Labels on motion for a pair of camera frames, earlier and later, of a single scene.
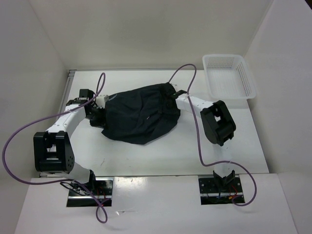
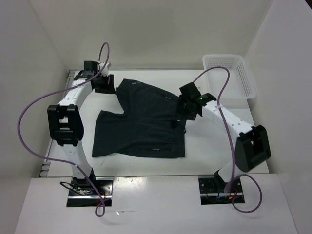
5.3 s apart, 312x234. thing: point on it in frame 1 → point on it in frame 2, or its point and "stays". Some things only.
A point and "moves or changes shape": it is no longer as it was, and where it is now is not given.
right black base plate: (211, 193) stays
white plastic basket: (228, 77) stays
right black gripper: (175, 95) → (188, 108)
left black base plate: (102, 187) stays
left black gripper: (101, 123) → (108, 88)
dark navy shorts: (138, 115) moves or changes shape
